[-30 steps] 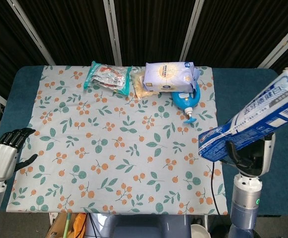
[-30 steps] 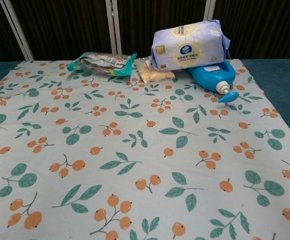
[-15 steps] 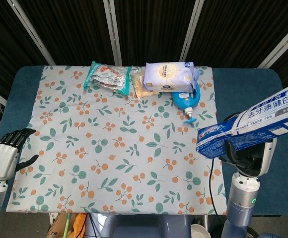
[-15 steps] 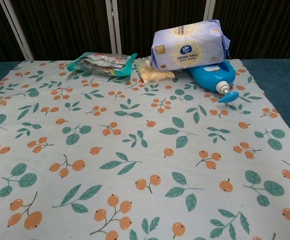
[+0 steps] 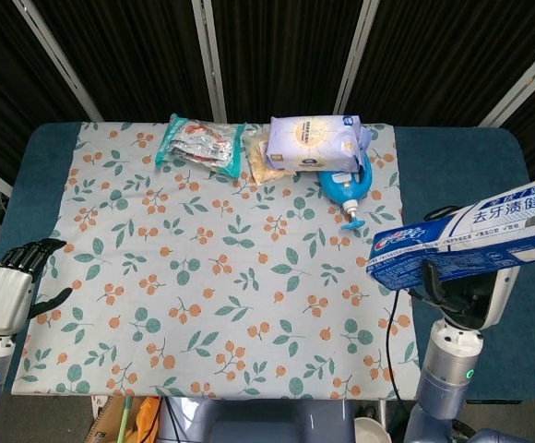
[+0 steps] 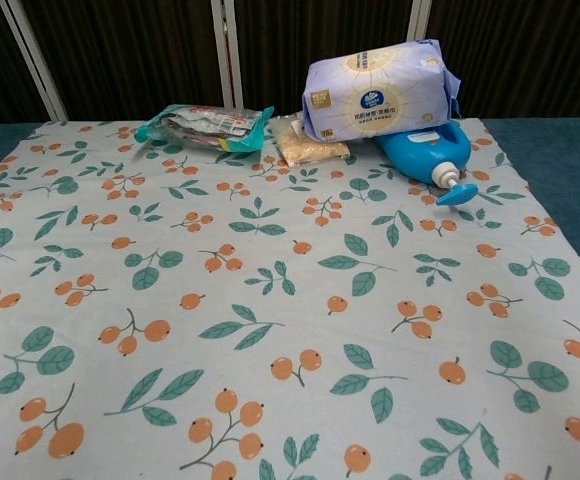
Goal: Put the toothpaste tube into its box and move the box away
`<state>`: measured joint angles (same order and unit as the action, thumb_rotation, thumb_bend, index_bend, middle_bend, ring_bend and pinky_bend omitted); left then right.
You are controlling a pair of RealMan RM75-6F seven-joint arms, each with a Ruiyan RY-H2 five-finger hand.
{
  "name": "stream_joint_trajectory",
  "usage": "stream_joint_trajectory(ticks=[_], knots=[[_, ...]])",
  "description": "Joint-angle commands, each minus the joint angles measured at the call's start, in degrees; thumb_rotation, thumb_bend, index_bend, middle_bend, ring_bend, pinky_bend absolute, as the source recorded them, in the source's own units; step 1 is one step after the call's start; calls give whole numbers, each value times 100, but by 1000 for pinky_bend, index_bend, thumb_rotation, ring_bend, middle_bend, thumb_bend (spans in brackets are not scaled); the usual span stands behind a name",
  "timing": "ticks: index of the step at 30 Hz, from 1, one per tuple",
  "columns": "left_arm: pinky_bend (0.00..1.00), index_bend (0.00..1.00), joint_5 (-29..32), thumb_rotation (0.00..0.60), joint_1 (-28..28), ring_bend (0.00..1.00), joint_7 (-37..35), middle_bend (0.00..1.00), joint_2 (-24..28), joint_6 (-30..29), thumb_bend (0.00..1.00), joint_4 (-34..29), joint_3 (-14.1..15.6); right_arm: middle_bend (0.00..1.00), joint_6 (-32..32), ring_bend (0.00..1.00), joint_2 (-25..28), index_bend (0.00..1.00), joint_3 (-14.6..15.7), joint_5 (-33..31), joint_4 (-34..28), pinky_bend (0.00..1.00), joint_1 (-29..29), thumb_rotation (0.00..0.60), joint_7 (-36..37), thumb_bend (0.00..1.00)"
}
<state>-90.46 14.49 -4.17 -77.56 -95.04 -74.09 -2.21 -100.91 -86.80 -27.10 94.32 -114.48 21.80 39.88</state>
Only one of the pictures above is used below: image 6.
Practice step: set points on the lavender tissue pack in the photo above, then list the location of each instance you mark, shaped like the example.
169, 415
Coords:
375, 90

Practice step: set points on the blue pump bottle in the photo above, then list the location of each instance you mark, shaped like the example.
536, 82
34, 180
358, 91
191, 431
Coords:
415, 155

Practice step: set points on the green-edged snack packet bag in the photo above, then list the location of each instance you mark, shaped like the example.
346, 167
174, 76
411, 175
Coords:
205, 127

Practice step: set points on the white partition frame post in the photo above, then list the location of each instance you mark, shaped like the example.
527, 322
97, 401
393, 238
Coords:
32, 60
226, 50
421, 20

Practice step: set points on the floral orange-berry tablecloth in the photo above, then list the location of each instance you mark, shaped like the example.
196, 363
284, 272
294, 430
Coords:
290, 300

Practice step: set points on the clear bag of crackers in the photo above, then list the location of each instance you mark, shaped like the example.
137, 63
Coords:
310, 150

